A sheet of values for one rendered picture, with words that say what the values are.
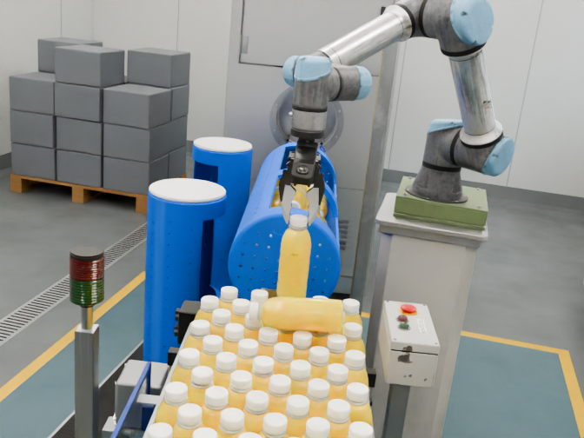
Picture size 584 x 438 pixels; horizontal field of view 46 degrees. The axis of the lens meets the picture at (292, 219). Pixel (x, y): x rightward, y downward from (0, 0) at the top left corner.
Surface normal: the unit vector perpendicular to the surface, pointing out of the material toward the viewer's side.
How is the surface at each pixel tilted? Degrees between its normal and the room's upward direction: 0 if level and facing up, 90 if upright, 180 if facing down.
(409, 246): 90
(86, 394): 90
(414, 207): 90
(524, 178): 90
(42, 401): 0
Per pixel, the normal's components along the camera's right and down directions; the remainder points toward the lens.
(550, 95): -0.23, 0.29
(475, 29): 0.60, 0.21
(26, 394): 0.09, -0.95
